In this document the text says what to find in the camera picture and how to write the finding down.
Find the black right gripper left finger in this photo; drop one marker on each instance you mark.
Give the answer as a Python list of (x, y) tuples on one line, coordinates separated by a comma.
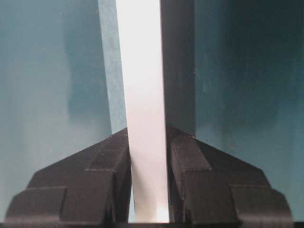
[(90, 187)]

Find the white wooden board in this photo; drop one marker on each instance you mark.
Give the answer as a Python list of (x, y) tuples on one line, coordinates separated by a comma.
[(139, 25)]

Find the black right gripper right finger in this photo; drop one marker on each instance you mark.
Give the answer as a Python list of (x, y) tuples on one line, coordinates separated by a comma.
[(210, 187)]

